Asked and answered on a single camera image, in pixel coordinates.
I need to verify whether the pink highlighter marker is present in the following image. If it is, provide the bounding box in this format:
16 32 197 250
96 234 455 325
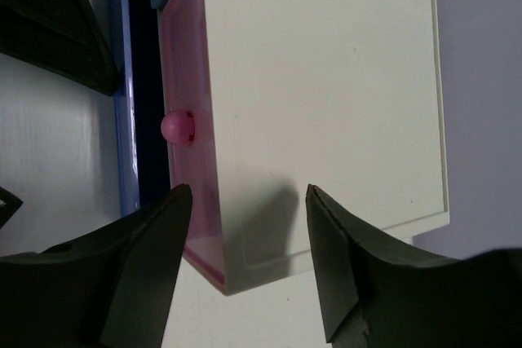
0 187 23 228

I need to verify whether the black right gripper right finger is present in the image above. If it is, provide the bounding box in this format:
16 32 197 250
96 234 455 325
306 185 469 347

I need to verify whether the cream drawer cabinet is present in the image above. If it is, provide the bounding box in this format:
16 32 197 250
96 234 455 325
205 0 449 294

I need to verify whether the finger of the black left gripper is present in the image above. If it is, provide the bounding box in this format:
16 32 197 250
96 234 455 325
1 0 121 96

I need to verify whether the pink drawer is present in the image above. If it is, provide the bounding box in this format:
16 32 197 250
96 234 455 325
159 0 226 291

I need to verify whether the purple-blue drawer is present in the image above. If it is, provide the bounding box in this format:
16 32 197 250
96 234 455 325
108 0 170 215

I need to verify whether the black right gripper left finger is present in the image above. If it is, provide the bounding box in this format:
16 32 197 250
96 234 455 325
40 184 192 347

